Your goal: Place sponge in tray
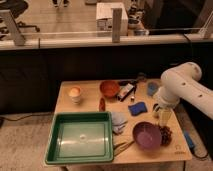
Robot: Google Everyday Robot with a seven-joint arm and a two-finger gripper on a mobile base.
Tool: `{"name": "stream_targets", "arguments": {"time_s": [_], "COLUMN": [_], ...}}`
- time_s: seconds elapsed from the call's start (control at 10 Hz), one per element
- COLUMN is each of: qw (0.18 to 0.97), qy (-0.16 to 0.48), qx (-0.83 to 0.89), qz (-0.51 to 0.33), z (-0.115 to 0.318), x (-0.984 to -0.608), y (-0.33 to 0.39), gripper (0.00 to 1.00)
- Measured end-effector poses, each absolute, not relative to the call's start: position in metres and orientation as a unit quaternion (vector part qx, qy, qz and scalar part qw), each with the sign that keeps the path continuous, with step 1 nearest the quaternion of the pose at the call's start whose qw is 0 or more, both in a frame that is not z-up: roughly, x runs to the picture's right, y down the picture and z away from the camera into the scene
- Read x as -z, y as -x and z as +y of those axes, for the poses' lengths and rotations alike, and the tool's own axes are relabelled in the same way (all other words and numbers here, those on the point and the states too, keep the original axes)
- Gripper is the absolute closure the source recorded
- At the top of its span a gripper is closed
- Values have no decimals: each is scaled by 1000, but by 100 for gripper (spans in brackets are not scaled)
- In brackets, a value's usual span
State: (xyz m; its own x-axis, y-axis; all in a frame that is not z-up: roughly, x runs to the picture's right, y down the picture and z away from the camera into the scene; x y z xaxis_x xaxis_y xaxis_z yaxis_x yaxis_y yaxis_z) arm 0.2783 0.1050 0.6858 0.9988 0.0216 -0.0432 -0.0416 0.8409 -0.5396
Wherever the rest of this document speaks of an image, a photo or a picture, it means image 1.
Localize blue sponge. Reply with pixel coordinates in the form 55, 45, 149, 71
128, 102, 147, 116

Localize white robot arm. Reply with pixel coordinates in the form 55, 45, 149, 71
154, 62, 213, 126

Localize green plastic tray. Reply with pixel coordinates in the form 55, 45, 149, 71
45, 112, 114, 165

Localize small dark cup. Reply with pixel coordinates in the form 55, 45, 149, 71
152, 104, 160, 118

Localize dark grape bunch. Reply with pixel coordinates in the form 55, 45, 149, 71
159, 126, 172, 146

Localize purple bowl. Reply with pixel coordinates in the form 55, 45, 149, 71
132, 122, 162, 150

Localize blue tool beside table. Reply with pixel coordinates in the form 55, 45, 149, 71
184, 131, 195, 149

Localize light blue cloth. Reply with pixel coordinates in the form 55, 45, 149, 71
111, 112, 128, 134

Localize yellow-green tongs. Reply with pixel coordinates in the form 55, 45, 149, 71
113, 140, 134, 156

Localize orange bowl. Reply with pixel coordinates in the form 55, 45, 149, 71
100, 80, 120, 98

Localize small red object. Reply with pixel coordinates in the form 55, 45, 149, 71
99, 98, 106, 111

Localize white cup with orange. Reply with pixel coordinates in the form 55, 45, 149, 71
68, 86, 81, 103

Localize white cardboard box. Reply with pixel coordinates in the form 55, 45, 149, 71
96, 2, 128, 36

